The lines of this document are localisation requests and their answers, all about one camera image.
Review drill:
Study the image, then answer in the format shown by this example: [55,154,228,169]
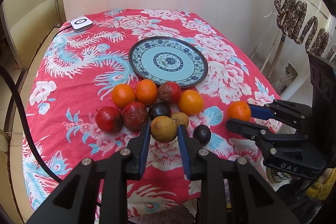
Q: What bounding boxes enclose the orange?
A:
[135,79,158,106]
[178,90,205,115]
[227,101,252,122]
[112,84,136,109]

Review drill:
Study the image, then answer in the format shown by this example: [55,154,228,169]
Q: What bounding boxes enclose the dark plum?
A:
[148,102,171,120]
[193,124,211,146]

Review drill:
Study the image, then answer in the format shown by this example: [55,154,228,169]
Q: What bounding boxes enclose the shiny red apple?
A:
[94,106,123,134]

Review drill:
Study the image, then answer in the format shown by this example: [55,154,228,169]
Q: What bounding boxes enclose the dark red speckled fruit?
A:
[122,102,149,131]

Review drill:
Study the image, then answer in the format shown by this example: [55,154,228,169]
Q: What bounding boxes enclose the small brown round fruit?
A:
[171,112,189,128]

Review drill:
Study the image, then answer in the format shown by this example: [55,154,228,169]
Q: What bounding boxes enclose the large brown round fruit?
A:
[150,116,178,143]

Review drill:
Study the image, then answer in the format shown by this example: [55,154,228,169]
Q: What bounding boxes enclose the wrinkled red passion fruit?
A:
[158,81,181,104]

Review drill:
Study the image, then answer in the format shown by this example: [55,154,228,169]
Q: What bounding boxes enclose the red floral tablecloth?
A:
[22,8,284,224]

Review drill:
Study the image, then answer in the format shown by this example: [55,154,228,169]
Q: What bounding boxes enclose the hanging dried sausages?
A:
[274,0,330,56]

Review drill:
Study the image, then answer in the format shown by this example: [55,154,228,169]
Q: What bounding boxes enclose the blue patterned ceramic plate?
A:
[129,36,209,88]

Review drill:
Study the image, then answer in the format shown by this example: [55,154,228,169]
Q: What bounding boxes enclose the white square device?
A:
[70,16,93,32]

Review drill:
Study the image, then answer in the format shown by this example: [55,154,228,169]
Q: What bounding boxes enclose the black cable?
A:
[0,65,63,184]

